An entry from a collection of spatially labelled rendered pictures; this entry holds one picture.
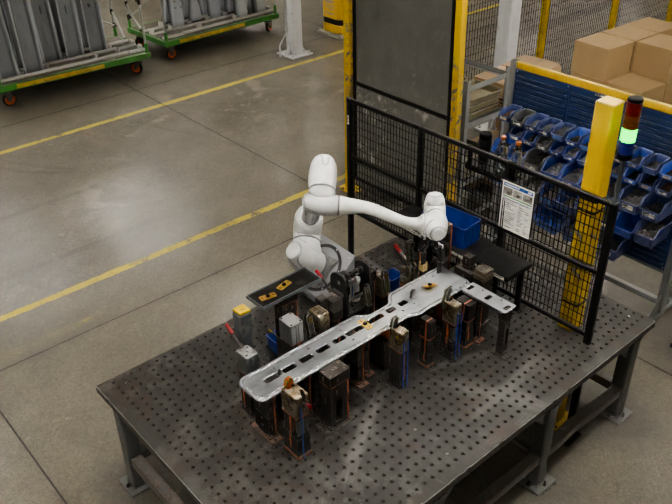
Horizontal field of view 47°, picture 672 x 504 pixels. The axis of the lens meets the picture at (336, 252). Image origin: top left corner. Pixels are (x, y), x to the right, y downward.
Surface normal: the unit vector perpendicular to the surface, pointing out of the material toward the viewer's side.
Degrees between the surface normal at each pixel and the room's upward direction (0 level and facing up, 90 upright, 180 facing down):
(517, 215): 90
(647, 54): 90
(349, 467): 0
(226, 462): 0
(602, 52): 90
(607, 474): 0
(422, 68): 91
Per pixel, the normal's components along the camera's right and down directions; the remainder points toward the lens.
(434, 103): -0.76, 0.40
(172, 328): -0.02, -0.84
